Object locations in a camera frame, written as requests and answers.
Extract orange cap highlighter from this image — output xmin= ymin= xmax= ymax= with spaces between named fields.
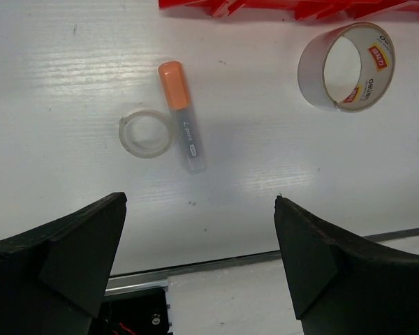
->
xmin=158 ymin=61 xmax=206 ymax=174

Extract small clear tape roll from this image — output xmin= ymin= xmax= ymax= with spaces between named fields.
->
xmin=118 ymin=110 xmax=173 ymax=158

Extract red four-compartment bin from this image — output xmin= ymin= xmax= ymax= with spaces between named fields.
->
xmin=158 ymin=0 xmax=419 ymax=21

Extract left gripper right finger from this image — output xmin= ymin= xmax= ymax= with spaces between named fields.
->
xmin=274 ymin=196 xmax=419 ymax=334

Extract large grey tape roll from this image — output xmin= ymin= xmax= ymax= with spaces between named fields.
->
xmin=297 ymin=22 xmax=395 ymax=112

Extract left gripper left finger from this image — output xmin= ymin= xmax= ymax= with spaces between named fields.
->
xmin=0 ymin=192 xmax=127 ymax=334

